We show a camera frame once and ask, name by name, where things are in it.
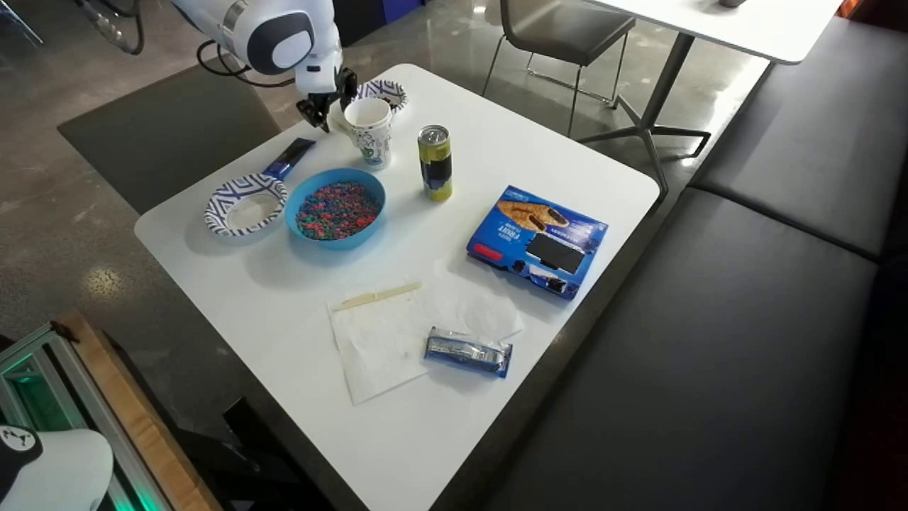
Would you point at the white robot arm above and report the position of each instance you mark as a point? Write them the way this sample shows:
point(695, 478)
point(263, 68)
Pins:
point(294, 37)

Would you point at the dark blue snack packet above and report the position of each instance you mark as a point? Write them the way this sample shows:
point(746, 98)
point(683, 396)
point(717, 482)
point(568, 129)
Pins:
point(287, 159)

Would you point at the empty patterned paper bowl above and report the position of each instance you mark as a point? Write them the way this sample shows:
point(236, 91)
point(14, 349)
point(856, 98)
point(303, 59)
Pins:
point(245, 206)

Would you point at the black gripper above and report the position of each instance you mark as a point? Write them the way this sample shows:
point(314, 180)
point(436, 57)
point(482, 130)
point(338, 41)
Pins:
point(317, 105)

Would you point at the silver blue wrapped snack bar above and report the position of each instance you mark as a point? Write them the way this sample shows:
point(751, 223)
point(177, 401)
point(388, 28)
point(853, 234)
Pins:
point(493, 359)

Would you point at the white paper napkin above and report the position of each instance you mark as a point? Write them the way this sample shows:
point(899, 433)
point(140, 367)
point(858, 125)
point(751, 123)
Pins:
point(382, 343)

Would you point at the yellow black drink can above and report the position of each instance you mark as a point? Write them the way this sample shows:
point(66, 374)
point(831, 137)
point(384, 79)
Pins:
point(436, 159)

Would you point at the dark bench sofa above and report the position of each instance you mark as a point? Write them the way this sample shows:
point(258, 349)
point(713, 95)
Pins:
point(723, 369)

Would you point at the white square main table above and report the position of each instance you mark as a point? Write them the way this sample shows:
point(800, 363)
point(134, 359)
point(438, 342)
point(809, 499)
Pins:
point(272, 299)

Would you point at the white black cap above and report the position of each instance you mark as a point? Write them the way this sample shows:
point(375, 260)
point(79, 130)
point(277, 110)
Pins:
point(53, 470)

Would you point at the white side table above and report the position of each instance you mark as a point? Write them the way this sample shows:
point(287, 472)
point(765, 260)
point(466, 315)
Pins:
point(774, 28)

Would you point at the patterned bowl with dark food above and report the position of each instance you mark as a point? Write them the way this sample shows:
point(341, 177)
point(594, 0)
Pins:
point(384, 88)

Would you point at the blue bowl with candies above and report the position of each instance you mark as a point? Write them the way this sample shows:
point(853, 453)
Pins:
point(337, 208)

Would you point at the white paper cup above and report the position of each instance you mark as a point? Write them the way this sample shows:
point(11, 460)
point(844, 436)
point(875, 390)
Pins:
point(370, 129)

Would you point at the blue cookie box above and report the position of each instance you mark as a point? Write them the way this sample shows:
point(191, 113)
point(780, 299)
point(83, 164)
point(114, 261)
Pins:
point(538, 240)

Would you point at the black chair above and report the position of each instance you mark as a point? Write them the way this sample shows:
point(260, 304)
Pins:
point(564, 28)

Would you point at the wooden aluminium frame stand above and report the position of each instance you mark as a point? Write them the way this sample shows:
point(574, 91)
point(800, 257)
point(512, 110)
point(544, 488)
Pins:
point(66, 374)

